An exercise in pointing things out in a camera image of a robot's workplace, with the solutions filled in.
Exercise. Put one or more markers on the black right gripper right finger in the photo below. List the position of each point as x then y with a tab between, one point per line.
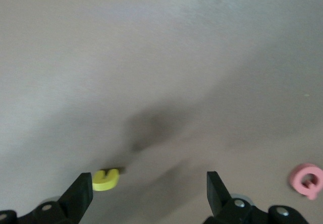
219	201

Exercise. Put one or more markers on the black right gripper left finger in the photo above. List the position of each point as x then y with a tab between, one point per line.
75	198

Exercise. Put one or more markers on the red foam letter Q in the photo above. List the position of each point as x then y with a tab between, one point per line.
297	178

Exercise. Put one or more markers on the small yellow foam letter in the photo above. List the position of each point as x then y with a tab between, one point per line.
104	182

